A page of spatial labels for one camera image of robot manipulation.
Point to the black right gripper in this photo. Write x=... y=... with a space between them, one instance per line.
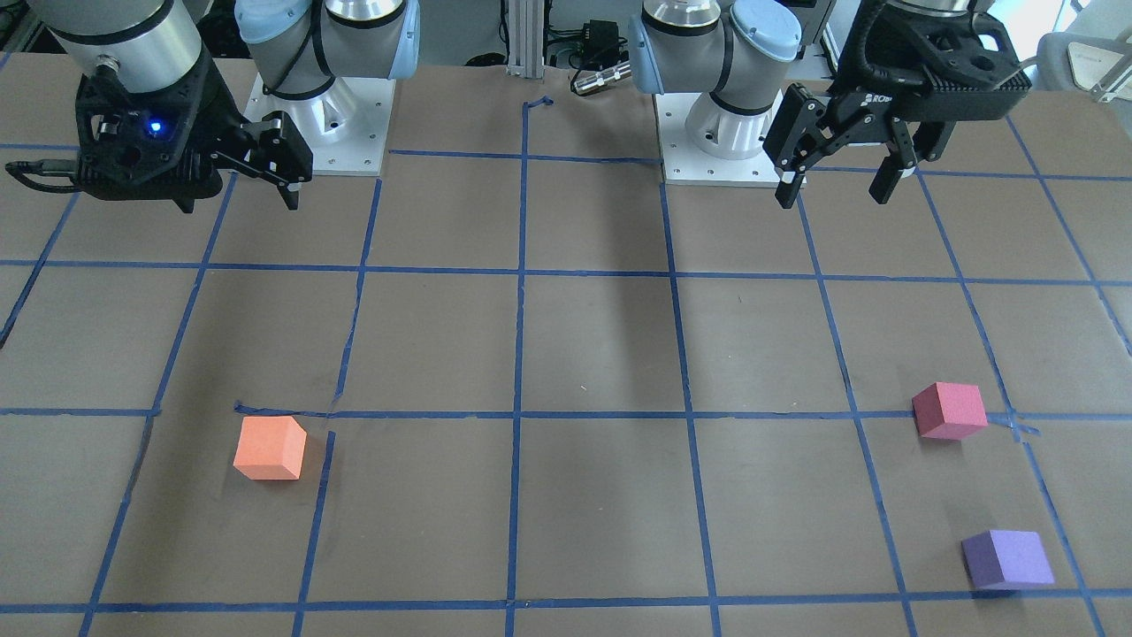
x=218 y=116

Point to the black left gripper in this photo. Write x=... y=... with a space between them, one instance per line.
x=860 y=99

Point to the pink foam cube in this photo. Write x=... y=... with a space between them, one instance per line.
x=949 y=411

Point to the orange foam cube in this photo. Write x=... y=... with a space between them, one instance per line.
x=270 y=448

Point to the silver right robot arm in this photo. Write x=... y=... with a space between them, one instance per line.
x=300 y=49

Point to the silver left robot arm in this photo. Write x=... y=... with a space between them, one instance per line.
x=739 y=54

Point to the silver metal cylinder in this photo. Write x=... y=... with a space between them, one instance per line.
x=590 y=82

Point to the black power adapter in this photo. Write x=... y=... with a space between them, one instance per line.
x=596 y=45

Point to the purple foam cube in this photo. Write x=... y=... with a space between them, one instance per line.
x=1001 y=559

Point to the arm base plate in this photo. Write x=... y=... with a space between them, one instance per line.
x=705 y=145
x=346 y=128

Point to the aluminium frame post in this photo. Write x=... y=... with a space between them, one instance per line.
x=525 y=28

